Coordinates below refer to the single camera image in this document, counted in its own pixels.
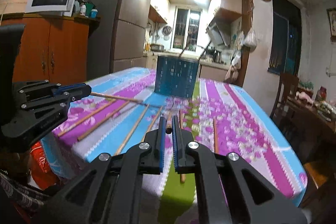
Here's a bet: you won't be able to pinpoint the wooden chopstick one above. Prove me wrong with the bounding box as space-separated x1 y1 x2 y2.
58 99 116 138

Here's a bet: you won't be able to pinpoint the wooden chopstick two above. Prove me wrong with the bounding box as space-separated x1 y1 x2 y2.
77 101 130 141

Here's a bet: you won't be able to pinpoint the wooden chopstick seven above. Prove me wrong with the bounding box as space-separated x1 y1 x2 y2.
213 117 219 153

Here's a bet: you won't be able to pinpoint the wooden chopstick four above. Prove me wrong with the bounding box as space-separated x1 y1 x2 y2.
114 105 149 156

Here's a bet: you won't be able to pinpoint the wooden chopstick five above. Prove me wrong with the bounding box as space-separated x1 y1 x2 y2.
141 106 163 142

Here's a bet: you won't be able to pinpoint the wooden chopstick three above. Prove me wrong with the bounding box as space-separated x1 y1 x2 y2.
91 92 161 108

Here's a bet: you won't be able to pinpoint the wooden chopstick six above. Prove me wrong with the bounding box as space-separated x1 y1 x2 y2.
166 111 172 134

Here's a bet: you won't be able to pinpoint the beige kitchen counter cabinets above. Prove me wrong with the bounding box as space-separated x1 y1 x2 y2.
143 51 229 82

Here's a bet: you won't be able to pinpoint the kitchen window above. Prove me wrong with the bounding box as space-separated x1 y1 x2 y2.
171 7 202 52

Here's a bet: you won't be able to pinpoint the floral plastic tablecloth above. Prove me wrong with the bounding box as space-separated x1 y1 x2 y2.
40 66 308 224

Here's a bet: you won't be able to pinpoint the orange wooden cabinet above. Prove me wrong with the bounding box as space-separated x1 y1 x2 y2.
1 13 100 85

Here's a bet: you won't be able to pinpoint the blue lidded jar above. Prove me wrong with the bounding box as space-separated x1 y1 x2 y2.
90 9 98 18

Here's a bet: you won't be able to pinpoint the white medicine bottle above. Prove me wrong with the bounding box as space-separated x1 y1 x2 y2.
80 3 87 16

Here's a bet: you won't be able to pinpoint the green box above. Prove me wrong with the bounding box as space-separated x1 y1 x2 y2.
85 1 95 17

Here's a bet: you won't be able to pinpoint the rice cooker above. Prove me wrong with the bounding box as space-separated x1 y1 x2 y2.
150 43 165 52

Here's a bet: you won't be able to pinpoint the dark wooden dining table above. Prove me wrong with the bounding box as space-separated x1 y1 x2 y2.
286 97 335 163

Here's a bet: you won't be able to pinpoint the blue perforated utensil holder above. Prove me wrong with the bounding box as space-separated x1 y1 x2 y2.
154 56 199 99

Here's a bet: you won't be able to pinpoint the grey tall refrigerator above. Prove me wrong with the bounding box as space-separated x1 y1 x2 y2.
86 0 150 79

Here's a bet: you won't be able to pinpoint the pink cloth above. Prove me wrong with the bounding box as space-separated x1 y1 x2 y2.
295 92 314 105

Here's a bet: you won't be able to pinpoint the wooden dining chair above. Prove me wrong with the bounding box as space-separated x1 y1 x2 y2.
270 73 299 126

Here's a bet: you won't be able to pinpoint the steel electric kettle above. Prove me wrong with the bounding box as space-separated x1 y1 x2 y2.
213 50 222 64

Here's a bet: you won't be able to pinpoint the dark living room window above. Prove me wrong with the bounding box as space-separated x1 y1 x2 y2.
268 0 302 76

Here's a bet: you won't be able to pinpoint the white hanging plastic bag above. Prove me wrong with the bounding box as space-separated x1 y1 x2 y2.
243 27 257 49

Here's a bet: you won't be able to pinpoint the steel range hood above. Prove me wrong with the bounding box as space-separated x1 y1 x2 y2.
206 18 231 47

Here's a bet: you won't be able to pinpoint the framed elephant picture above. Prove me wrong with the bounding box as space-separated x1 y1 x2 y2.
327 8 336 42

